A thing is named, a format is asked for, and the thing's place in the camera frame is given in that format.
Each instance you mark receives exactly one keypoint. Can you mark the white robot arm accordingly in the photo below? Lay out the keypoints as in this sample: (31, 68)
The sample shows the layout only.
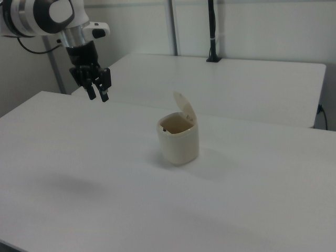
(26, 15)

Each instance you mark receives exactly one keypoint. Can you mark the grey metal partition post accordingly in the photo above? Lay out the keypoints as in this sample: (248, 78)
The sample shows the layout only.
(53, 68)
(173, 26)

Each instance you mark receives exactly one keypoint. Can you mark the white side table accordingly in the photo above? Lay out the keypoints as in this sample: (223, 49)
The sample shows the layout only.
(236, 86)

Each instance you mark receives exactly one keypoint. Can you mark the black camera pole with base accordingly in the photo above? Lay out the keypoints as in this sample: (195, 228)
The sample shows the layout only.
(212, 26)

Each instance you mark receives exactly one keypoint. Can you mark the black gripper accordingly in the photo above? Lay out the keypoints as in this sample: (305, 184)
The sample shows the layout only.
(82, 55)

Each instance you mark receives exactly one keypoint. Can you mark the cream trash bin lid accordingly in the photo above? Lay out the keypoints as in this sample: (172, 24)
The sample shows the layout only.
(185, 105)

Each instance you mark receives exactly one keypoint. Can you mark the white zip tie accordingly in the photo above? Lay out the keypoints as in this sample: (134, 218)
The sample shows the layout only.
(214, 39)

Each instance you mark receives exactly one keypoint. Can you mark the cream plastic trash bin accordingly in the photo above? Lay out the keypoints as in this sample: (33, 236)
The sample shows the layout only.
(178, 147)

